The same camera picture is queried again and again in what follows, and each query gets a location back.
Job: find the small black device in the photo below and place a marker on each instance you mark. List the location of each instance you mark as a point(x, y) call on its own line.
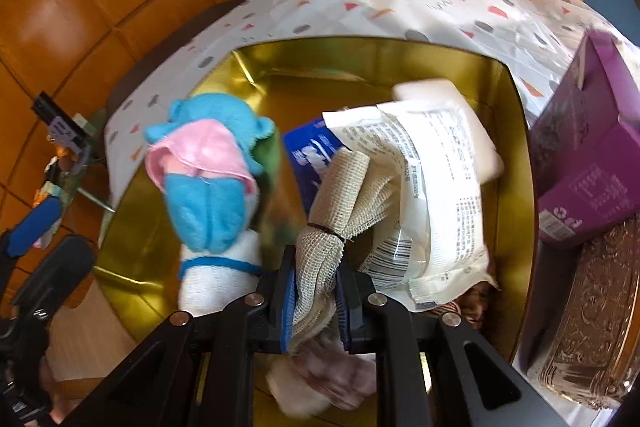
point(57, 122)

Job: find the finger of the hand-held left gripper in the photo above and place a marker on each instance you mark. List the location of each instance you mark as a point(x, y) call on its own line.
point(35, 224)

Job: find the embossed gold tin lid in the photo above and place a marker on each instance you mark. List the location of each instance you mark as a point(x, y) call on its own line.
point(600, 307)

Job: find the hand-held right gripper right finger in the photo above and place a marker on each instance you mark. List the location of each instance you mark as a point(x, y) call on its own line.
point(342, 312)

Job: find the white printed plastic packet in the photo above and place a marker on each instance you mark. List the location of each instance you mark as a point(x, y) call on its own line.
point(440, 217)

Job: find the purple tissue box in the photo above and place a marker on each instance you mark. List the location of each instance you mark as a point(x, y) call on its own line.
point(590, 187)

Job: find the blue tissue packet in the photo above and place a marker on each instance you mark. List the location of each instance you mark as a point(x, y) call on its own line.
point(305, 152)

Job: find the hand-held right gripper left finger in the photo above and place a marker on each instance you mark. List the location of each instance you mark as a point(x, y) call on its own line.
point(286, 307)

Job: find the cream mesh cloth bundle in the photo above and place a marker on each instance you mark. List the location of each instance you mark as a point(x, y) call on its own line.
point(345, 202)

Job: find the blue and pink towel doll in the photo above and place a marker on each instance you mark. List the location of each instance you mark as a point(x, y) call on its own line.
point(210, 187)

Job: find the gold tin box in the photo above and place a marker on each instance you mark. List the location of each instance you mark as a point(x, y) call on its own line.
point(150, 247)

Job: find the pink satin scrunchie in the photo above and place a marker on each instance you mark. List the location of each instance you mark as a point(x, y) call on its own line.
point(345, 377)

